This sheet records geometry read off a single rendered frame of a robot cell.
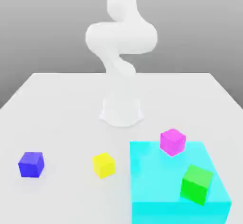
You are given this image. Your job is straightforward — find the small magenta cube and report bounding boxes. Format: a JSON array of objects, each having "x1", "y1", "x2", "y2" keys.
[{"x1": 159, "y1": 128, "x2": 187, "y2": 157}]

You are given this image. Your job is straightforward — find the small yellow cube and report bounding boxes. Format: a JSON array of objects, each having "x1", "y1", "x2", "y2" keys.
[{"x1": 92, "y1": 152, "x2": 116, "y2": 180}]

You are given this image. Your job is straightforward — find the small blue cube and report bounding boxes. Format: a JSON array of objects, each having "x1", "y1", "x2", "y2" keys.
[{"x1": 18, "y1": 151, "x2": 45, "y2": 178}]

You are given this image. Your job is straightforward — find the small green cube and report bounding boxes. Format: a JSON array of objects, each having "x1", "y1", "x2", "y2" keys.
[{"x1": 179, "y1": 164, "x2": 214, "y2": 207}]

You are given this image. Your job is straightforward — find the large cyan box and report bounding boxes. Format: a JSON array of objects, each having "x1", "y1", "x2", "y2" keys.
[{"x1": 129, "y1": 141, "x2": 232, "y2": 224}]

